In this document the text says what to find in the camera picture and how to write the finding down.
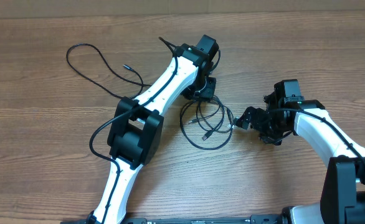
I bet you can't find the black cable white tag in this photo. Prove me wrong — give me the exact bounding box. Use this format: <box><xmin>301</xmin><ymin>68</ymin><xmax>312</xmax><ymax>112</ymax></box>
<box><xmin>179</xmin><ymin>96</ymin><xmax>235</xmax><ymax>151</ymax></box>

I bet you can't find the black cable silver plug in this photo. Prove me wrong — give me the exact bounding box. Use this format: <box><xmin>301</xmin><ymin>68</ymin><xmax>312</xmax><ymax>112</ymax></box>
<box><xmin>65</xmin><ymin>42</ymin><xmax>152</xmax><ymax>100</ymax></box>

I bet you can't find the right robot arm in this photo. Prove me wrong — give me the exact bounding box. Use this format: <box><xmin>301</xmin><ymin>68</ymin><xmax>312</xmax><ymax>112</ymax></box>
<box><xmin>234</xmin><ymin>79</ymin><xmax>365</xmax><ymax>224</ymax></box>

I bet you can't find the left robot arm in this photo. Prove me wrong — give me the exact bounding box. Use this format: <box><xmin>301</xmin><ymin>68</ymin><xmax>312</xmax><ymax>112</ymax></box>
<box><xmin>86</xmin><ymin>35</ymin><xmax>219</xmax><ymax>223</ymax></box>

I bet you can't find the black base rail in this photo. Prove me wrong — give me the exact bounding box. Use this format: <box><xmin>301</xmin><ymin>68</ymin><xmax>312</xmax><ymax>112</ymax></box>
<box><xmin>60</xmin><ymin>205</ymin><xmax>292</xmax><ymax>224</ymax></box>

